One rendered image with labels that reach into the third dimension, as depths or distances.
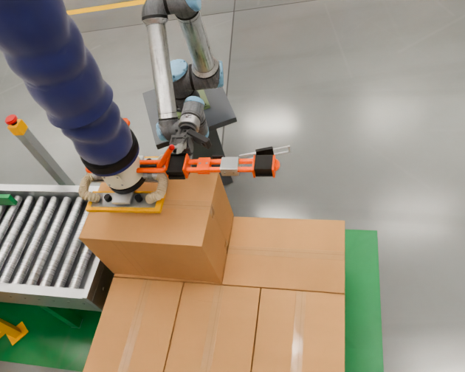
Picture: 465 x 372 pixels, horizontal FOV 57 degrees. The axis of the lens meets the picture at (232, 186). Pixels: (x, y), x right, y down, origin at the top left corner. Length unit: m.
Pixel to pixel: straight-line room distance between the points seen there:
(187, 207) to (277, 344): 0.74
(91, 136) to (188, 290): 1.01
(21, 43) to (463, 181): 2.71
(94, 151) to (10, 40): 0.48
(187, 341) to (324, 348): 0.63
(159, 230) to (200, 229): 0.19
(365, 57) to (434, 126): 0.94
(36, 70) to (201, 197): 0.94
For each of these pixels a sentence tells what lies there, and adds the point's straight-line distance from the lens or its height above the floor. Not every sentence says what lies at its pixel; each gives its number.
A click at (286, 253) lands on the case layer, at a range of 2.20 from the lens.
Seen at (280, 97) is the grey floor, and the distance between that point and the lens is 3.69.
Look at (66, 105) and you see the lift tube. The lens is 1.44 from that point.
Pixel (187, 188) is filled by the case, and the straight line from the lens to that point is 2.02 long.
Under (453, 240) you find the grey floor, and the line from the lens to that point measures 2.95.
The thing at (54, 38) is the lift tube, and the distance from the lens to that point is 1.34.
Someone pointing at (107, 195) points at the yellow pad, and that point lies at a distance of 1.86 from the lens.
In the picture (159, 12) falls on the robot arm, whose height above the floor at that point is 1.53.
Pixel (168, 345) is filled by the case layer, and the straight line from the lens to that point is 2.16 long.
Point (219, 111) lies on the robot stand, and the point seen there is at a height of 0.75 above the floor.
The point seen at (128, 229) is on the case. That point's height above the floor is 0.94.
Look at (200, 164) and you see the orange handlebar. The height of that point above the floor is 1.25.
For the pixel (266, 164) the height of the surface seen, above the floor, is 1.26.
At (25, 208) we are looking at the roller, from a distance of 2.97.
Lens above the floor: 2.51
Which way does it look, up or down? 53 degrees down
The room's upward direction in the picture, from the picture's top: 18 degrees counter-clockwise
